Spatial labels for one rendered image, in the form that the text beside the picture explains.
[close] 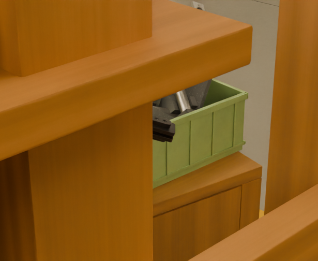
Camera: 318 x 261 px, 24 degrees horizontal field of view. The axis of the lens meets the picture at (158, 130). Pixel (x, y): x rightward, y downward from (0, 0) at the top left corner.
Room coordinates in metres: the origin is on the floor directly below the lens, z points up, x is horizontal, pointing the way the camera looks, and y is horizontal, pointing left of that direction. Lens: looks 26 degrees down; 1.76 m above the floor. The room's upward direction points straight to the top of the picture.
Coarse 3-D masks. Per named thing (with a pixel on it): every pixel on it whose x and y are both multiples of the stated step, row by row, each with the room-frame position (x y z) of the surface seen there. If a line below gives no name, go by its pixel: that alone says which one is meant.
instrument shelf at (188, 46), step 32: (160, 0) 0.74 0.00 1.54; (160, 32) 0.64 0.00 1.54; (192, 32) 0.64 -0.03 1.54; (224, 32) 0.64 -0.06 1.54; (64, 64) 0.56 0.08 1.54; (96, 64) 0.56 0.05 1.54; (128, 64) 0.56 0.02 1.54; (160, 64) 0.58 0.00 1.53; (192, 64) 0.61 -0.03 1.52; (224, 64) 0.64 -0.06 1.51; (0, 96) 0.50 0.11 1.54; (32, 96) 0.50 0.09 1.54; (64, 96) 0.51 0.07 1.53; (96, 96) 0.53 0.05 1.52; (128, 96) 0.56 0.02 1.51; (160, 96) 0.58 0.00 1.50; (0, 128) 0.47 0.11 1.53; (32, 128) 0.49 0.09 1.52; (64, 128) 0.51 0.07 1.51; (0, 160) 0.47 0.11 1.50
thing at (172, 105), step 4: (188, 96) 1.79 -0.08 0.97; (192, 96) 1.80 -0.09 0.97; (172, 100) 1.78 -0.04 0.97; (192, 100) 1.78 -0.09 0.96; (168, 104) 1.78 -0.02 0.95; (172, 104) 1.77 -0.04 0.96; (176, 104) 1.78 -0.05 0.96; (192, 104) 1.77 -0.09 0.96; (196, 104) 1.78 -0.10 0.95; (172, 108) 1.77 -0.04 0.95; (176, 108) 1.77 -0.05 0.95; (192, 108) 1.78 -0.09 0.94; (172, 112) 1.77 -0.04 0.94; (176, 112) 1.77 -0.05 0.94
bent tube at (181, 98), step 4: (192, 4) 1.87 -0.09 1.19; (196, 4) 1.88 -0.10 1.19; (200, 4) 1.89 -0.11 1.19; (196, 8) 1.88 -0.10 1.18; (200, 8) 1.88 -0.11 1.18; (180, 92) 1.79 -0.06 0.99; (184, 92) 1.79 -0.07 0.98; (176, 96) 1.78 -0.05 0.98; (180, 96) 1.78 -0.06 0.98; (184, 96) 1.78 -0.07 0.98; (176, 100) 1.78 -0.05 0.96; (180, 100) 1.77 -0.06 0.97; (184, 100) 1.77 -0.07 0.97; (188, 100) 1.78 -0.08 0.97; (180, 104) 1.76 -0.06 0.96; (184, 104) 1.76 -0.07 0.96; (188, 104) 1.76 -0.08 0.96; (180, 108) 1.76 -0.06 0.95; (184, 108) 1.75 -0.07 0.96; (188, 108) 1.75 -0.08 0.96; (180, 112) 1.75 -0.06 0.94
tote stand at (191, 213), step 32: (224, 160) 1.78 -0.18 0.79; (160, 192) 1.61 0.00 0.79; (192, 192) 1.62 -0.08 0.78; (224, 192) 1.68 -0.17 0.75; (256, 192) 1.74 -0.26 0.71; (160, 224) 1.57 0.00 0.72; (192, 224) 1.62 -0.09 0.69; (224, 224) 1.68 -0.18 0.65; (160, 256) 1.57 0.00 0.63; (192, 256) 1.63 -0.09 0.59
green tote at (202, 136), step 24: (216, 96) 1.92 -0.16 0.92; (240, 96) 1.83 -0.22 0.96; (192, 120) 1.72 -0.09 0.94; (216, 120) 1.77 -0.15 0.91; (240, 120) 1.84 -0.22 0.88; (168, 144) 1.66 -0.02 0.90; (192, 144) 1.72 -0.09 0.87; (216, 144) 1.78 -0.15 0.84; (240, 144) 1.83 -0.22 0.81; (168, 168) 1.66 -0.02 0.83; (192, 168) 1.72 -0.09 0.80
